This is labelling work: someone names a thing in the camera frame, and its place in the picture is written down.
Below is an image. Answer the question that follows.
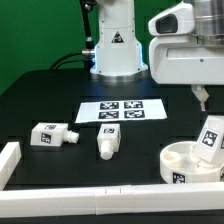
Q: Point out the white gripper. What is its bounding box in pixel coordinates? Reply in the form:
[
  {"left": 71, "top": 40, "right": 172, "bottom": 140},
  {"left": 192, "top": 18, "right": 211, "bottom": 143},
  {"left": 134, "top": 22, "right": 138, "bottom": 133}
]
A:
[{"left": 148, "top": 1, "right": 224, "bottom": 111}]

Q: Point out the white round stool seat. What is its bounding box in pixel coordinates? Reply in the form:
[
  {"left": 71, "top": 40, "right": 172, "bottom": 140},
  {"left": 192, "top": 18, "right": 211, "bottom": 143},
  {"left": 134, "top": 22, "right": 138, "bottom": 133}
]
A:
[{"left": 160, "top": 141, "right": 224, "bottom": 184}]

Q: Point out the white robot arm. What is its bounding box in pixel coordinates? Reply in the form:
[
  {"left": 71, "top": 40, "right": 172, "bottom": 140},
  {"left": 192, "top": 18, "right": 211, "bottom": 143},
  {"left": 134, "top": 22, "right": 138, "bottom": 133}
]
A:
[{"left": 91, "top": 0, "right": 224, "bottom": 103}]

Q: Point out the white marker paper sheet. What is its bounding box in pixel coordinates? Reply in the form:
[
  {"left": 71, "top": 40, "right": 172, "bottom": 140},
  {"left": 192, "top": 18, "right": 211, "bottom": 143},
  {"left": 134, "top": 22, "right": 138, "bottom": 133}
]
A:
[{"left": 76, "top": 99, "right": 167, "bottom": 123}]

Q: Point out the white front barrier wall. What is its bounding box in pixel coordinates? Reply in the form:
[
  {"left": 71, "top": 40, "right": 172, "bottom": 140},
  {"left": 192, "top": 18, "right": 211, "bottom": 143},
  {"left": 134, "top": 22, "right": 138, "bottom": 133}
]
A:
[{"left": 0, "top": 182, "right": 224, "bottom": 218}]

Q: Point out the white barrier wall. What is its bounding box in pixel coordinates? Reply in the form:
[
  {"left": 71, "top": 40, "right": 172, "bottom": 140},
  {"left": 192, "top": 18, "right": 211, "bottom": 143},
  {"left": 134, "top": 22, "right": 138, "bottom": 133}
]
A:
[
  {"left": 0, "top": 142, "right": 21, "bottom": 191},
  {"left": 0, "top": 182, "right": 224, "bottom": 218}
]

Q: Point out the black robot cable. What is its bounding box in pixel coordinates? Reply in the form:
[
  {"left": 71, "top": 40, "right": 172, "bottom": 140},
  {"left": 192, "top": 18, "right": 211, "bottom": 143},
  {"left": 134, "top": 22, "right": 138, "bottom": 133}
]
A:
[{"left": 49, "top": 0, "right": 98, "bottom": 70}]

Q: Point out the white left barrier wall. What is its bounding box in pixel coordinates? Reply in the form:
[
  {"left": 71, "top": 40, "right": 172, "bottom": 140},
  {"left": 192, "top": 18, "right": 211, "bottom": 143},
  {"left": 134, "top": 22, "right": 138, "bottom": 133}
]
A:
[{"left": 0, "top": 142, "right": 21, "bottom": 191}]

